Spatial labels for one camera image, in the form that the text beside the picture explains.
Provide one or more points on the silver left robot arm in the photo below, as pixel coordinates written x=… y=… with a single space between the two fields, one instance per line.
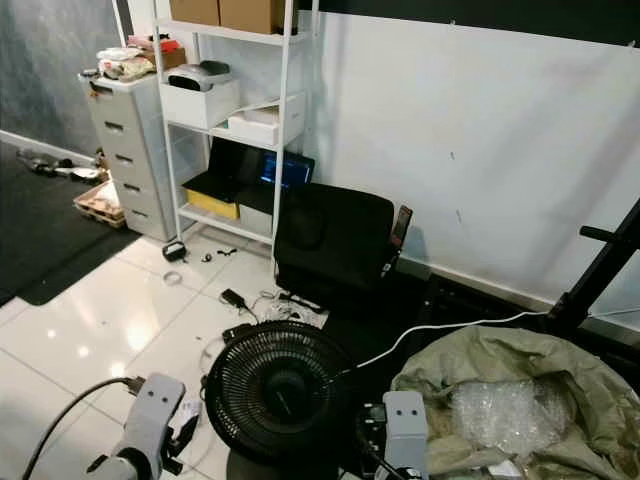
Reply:
x=115 y=468

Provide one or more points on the black floor fan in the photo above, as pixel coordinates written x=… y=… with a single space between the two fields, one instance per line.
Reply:
x=275 y=392

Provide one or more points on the black power adapter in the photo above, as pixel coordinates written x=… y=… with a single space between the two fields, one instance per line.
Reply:
x=238 y=332
x=233 y=298

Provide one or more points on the clear bubble wrap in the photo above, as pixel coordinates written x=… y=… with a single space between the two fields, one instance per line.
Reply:
x=505 y=415

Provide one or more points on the clear tape roll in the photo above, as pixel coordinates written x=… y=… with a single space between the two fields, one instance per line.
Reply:
x=168 y=275

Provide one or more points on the green woven sack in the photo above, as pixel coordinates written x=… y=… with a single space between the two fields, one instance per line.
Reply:
x=510 y=355

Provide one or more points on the small black device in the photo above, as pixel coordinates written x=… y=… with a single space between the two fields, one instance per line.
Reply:
x=173 y=251

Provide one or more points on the black office chair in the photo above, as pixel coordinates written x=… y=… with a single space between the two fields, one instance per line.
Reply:
x=335 y=235

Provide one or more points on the white metal shelf rack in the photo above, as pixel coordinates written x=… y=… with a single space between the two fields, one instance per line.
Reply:
x=220 y=222

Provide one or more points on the yellow box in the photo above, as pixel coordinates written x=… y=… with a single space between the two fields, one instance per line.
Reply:
x=210 y=203

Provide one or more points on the wooden tray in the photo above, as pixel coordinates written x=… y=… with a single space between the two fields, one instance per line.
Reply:
x=100 y=205

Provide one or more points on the black floor mat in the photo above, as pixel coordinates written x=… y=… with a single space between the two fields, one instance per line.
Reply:
x=40 y=230

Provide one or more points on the black case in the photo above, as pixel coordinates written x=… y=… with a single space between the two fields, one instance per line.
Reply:
x=230 y=165

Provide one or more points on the black laptop with blue screen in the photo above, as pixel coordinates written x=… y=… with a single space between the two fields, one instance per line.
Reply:
x=285 y=168

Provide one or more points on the scattered tools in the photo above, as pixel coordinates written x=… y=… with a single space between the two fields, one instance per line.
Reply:
x=50 y=165

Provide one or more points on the grey plastic drawer cabinet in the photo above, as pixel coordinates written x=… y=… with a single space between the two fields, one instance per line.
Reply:
x=115 y=125

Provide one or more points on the white flat box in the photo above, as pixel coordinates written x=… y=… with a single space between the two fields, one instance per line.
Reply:
x=260 y=122

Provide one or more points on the white storage bin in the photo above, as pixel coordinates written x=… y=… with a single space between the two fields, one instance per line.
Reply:
x=198 y=100

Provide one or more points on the grey desktop printer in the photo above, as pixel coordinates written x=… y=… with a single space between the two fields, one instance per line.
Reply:
x=198 y=72

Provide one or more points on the pile of snack bags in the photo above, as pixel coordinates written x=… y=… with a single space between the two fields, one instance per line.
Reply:
x=125 y=65

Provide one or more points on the small cardboard box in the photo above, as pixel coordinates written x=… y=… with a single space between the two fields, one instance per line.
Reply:
x=194 y=10

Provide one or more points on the large cardboard box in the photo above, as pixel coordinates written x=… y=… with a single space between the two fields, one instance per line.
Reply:
x=252 y=14

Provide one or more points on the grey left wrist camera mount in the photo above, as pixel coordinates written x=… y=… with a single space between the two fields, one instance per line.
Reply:
x=155 y=410

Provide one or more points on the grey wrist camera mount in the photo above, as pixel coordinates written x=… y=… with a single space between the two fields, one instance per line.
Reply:
x=405 y=430
x=155 y=410

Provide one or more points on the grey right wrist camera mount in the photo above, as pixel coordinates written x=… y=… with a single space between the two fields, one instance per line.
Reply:
x=405 y=430

